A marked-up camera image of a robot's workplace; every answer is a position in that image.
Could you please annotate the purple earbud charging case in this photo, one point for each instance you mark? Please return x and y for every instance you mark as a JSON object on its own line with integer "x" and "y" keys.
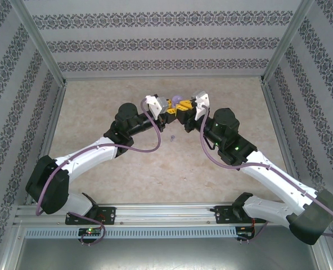
{"x": 177, "y": 99}

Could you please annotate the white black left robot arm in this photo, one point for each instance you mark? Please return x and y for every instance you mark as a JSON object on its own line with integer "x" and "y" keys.
{"x": 87, "y": 154}

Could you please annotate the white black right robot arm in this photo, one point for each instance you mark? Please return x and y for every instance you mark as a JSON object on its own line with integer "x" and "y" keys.
{"x": 273, "y": 180}

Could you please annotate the grey metal sheet panel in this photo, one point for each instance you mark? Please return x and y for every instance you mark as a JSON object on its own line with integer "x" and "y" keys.
{"x": 166, "y": 256}

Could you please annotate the aluminium table side rail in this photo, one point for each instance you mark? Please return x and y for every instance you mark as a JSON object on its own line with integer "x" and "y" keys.
{"x": 52, "y": 123}
{"x": 279, "y": 126}

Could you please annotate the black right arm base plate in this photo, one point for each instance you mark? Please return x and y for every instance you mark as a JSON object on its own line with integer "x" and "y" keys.
{"x": 221, "y": 215}

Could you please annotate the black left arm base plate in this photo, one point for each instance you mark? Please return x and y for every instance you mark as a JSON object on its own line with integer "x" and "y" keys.
{"x": 110, "y": 215}

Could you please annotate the aluminium mounting rail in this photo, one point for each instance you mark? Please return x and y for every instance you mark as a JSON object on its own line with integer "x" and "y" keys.
{"x": 166, "y": 213}

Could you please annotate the aluminium frame post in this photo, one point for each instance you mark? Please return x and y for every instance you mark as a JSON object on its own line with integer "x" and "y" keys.
{"x": 287, "y": 42}
{"x": 41, "y": 42}

